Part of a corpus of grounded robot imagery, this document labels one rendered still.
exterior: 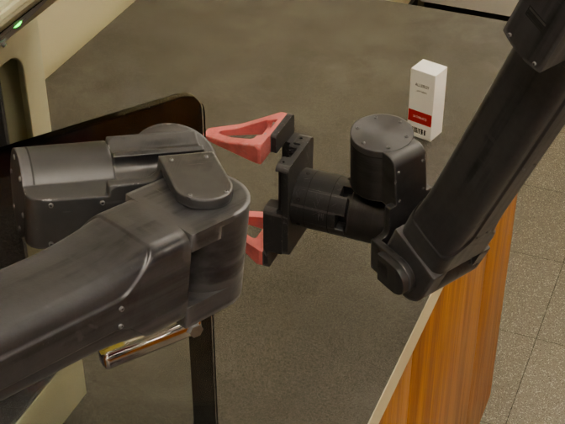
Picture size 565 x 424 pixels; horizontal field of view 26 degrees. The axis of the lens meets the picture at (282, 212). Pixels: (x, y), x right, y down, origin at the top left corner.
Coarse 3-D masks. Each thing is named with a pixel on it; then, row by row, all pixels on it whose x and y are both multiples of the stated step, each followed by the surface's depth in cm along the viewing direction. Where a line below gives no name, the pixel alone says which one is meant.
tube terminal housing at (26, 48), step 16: (32, 32) 107; (0, 48) 102; (16, 48) 105; (32, 48) 107; (0, 64) 103; (16, 64) 110; (32, 64) 108; (0, 80) 109; (16, 80) 111; (32, 80) 108; (16, 96) 112; (32, 96) 109; (16, 112) 112; (32, 112) 110; (48, 112) 112; (16, 128) 113; (32, 128) 110; (48, 128) 113
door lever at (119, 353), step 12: (144, 336) 100; (156, 336) 100; (168, 336) 100; (180, 336) 101; (192, 336) 101; (108, 348) 99; (120, 348) 99; (132, 348) 99; (144, 348) 100; (156, 348) 100; (108, 360) 98; (120, 360) 99
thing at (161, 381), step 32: (192, 96) 96; (64, 128) 91; (96, 128) 92; (128, 128) 94; (0, 160) 89; (0, 192) 90; (0, 224) 92; (0, 256) 93; (96, 352) 104; (160, 352) 108; (192, 352) 110; (32, 384) 102; (64, 384) 104; (96, 384) 106; (128, 384) 108; (160, 384) 110; (192, 384) 112; (0, 416) 102; (32, 416) 103; (64, 416) 106; (96, 416) 108; (128, 416) 110; (160, 416) 112; (192, 416) 115
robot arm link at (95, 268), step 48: (144, 192) 72; (240, 192) 73; (96, 240) 68; (144, 240) 68; (192, 240) 69; (240, 240) 72; (0, 288) 64; (48, 288) 64; (96, 288) 65; (144, 288) 67; (192, 288) 72; (240, 288) 75; (0, 336) 61; (48, 336) 63; (96, 336) 66; (0, 384) 62
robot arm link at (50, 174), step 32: (32, 160) 75; (64, 160) 75; (96, 160) 76; (160, 160) 74; (192, 160) 74; (32, 192) 74; (64, 192) 74; (96, 192) 74; (128, 192) 74; (192, 192) 71; (224, 192) 71; (32, 224) 74; (64, 224) 74
